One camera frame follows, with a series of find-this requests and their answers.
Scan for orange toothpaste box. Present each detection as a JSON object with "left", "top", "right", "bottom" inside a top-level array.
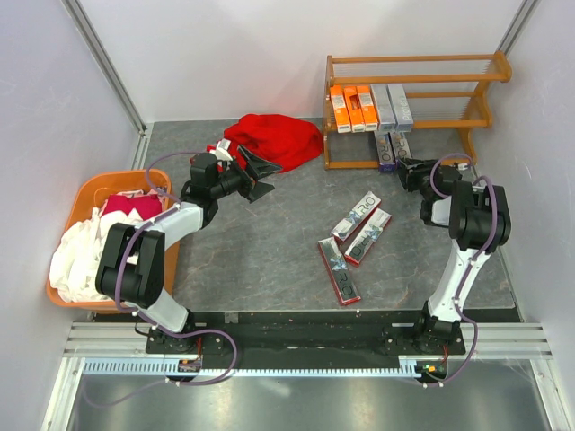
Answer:
[
  {"left": 330, "top": 85, "right": 351, "bottom": 134},
  {"left": 357, "top": 85, "right": 379, "bottom": 132}
]

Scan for orange toothpaste box top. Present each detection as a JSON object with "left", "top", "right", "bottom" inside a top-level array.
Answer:
[{"left": 357, "top": 85, "right": 379, "bottom": 132}]

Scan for grey cable duct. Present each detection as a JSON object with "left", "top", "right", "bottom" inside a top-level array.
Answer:
[{"left": 83, "top": 357, "right": 447, "bottom": 378}]

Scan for red cloth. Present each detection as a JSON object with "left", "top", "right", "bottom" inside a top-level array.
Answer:
[{"left": 222, "top": 114, "right": 323, "bottom": 173}]

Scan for silver toothpaste box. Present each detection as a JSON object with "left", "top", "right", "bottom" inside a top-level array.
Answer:
[
  {"left": 370, "top": 84, "right": 396, "bottom": 132},
  {"left": 387, "top": 84, "right": 413, "bottom": 132}
]

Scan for purple R&O box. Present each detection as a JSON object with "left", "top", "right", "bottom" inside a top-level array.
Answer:
[
  {"left": 389, "top": 131, "right": 411, "bottom": 161},
  {"left": 374, "top": 131, "right": 397, "bottom": 172}
]

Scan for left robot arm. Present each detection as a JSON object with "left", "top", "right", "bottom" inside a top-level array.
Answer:
[{"left": 95, "top": 146, "right": 282, "bottom": 353}]

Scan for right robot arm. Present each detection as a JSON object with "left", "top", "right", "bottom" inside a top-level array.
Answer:
[{"left": 385, "top": 158, "right": 511, "bottom": 355}]

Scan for white cloth in basket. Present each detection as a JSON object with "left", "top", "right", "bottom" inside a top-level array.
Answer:
[{"left": 49, "top": 207, "right": 143, "bottom": 303}]

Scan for red R&O box bottom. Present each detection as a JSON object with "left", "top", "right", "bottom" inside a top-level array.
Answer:
[{"left": 318, "top": 237, "right": 361, "bottom": 305}]

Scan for wooden two-tier shelf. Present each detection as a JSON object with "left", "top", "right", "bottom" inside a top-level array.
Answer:
[{"left": 323, "top": 50, "right": 513, "bottom": 170}]

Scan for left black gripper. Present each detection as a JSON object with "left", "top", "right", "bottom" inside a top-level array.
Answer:
[{"left": 210, "top": 145, "right": 282, "bottom": 203}]

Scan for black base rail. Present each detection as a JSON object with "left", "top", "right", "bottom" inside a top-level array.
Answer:
[{"left": 146, "top": 310, "right": 467, "bottom": 368}]

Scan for orange toothpaste box windowed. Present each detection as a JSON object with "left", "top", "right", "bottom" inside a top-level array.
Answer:
[{"left": 343, "top": 86, "right": 365, "bottom": 133}]

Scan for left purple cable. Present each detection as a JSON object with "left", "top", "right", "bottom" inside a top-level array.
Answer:
[{"left": 83, "top": 151, "right": 239, "bottom": 409}]

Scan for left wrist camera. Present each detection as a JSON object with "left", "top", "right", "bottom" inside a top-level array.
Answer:
[{"left": 213, "top": 138, "right": 234, "bottom": 162}]

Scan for orange plastic basket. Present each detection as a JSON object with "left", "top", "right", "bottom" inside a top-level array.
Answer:
[{"left": 46, "top": 169, "right": 173, "bottom": 313}]

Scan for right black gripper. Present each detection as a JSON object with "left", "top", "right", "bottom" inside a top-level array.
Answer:
[{"left": 396, "top": 156, "right": 440, "bottom": 200}]

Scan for red r&o box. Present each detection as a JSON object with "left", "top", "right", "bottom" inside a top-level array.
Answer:
[
  {"left": 318, "top": 237, "right": 361, "bottom": 305},
  {"left": 331, "top": 191, "right": 382, "bottom": 243},
  {"left": 344, "top": 208, "right": 392, "bottom": 266}
]

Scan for magenta cloth in basket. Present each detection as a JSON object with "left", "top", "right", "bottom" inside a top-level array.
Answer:
[{"left": 101, "top": 194, "right": 164, "bottom": 220}]

